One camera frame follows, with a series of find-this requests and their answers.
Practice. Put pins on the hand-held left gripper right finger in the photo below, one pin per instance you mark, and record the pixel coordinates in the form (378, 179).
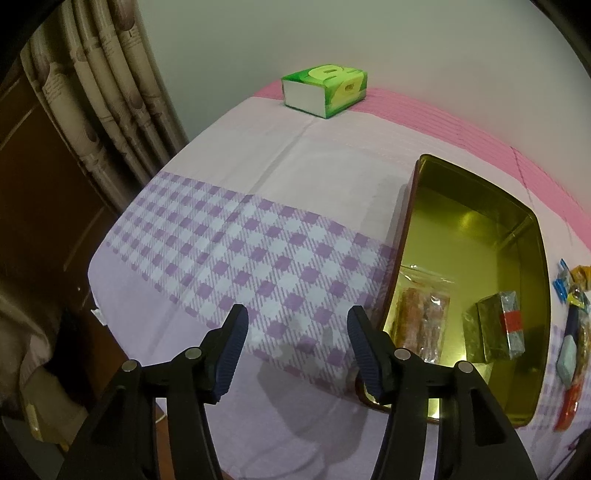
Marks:
(365, 351)

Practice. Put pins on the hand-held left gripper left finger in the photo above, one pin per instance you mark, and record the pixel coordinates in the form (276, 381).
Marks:
(231, 351)

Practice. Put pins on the brown tin box gold inside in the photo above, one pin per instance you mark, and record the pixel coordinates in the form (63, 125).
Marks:
(461, 207)

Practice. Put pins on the small blue candy packet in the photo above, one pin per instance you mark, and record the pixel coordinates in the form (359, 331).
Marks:
(561, 280)

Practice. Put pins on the small yellow blue snack packet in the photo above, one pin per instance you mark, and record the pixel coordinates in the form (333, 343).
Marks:
(578, 301)

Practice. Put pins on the clear packet of orange snacks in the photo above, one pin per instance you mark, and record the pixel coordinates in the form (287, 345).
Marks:
(418, 314)

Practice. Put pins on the silver foil packet red band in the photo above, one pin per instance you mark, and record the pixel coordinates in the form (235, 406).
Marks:
(494, 332)

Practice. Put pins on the pink purple checked tablecloth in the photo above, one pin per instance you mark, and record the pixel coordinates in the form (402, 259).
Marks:
(277, 184)

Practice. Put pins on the long dark blue snack packet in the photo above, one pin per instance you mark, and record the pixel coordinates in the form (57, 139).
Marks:
(569, 350)

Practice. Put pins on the beige cloth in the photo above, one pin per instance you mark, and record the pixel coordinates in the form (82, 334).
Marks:
(27, 369)

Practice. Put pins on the orange red snack packet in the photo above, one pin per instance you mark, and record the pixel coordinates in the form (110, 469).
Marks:
(569, 408)

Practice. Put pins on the brown wooden door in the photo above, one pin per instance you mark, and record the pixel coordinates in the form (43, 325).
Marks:
(41, 184)

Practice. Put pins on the green tissue box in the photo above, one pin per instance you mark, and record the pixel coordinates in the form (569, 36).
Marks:
(323, 92)

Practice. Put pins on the beige patterned curtain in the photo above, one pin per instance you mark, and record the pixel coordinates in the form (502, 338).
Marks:
(106, 83)

